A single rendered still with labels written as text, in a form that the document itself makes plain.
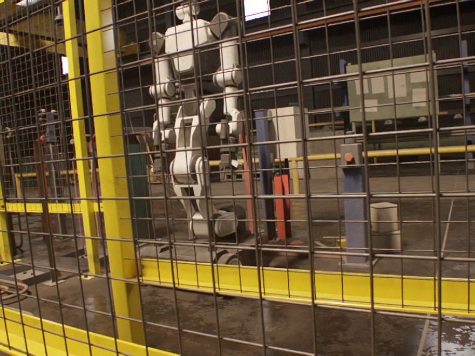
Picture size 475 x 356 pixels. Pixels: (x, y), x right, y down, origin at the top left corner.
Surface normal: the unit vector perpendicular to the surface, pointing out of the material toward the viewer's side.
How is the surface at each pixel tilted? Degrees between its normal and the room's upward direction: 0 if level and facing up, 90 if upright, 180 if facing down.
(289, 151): 90
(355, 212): 90
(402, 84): 90
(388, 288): 90
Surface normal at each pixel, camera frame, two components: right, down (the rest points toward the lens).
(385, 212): 0.17, 0.07
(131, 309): 0.88, -0.03
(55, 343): -0.51, 0.11
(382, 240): -0.15, 0.10
